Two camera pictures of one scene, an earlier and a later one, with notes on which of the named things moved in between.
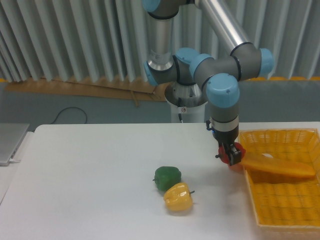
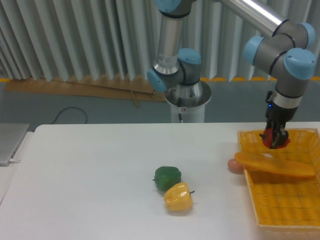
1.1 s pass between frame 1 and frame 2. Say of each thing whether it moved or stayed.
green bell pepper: stayed
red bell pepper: moved
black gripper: moved
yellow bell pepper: stayed
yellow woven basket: stayed
